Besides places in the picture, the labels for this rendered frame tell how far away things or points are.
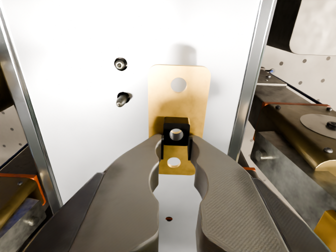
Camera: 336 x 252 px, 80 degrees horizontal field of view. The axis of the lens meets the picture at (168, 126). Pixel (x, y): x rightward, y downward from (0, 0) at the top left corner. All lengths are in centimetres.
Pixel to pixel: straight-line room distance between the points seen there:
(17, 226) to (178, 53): 28
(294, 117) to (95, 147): 22
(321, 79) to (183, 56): 46
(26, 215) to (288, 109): 35
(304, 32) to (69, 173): 27
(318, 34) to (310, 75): 35
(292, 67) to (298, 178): 38
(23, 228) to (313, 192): 32
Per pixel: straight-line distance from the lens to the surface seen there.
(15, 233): 33
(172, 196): 26
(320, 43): 23
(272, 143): 22
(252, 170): 40
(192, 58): 18
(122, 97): 18
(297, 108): 29
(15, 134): 71
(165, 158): 15
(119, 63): 18
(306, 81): 58
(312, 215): 20
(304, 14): 22
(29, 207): 34
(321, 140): 23
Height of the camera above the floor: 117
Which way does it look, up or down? 62 degrees down
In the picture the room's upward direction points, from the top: 177 degrees counter-clockwise
